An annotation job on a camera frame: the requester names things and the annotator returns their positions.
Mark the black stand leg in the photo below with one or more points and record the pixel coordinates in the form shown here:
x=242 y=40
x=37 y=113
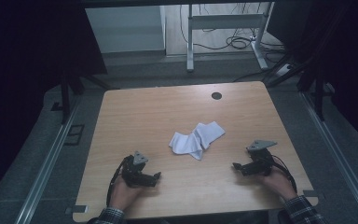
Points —
x=318 y=90
x=65 y=99

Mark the white metal desk frame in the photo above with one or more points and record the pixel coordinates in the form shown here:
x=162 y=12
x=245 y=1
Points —
x=227 y=21

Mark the aluminium floor rail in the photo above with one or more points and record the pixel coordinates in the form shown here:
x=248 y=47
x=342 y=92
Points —
x=48 y=168
x=338 y=155

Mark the white power strip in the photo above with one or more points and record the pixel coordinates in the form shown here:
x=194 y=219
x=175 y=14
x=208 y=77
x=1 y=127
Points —
x=284 y=70

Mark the black floor socket frame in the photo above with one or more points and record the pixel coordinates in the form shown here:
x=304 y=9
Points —
x=74 y=134

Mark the person's right hand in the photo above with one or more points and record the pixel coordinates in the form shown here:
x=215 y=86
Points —
x=278 y=183

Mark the person's left hand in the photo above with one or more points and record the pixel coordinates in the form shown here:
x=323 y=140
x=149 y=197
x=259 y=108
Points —
x=124 y=194

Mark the black round table grommet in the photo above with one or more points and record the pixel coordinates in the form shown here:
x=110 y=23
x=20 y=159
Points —
x=216 y=95

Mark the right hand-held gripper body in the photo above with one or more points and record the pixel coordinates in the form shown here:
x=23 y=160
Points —
x=259 y=161

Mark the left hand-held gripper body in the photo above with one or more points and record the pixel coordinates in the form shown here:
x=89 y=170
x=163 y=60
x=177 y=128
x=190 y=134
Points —
x=133 y=172

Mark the grey metal table bracket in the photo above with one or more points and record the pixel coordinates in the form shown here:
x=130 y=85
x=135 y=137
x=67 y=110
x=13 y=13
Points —
x=314 y=194

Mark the dark curtain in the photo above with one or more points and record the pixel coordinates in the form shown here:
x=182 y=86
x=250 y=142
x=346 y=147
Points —
x=28 y=62
x=338 y=46

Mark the white sock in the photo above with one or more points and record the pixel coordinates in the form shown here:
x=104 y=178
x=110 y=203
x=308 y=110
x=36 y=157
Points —
x=195 y=140

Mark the white panel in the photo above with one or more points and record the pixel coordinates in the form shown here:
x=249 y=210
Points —
x=124 y=29

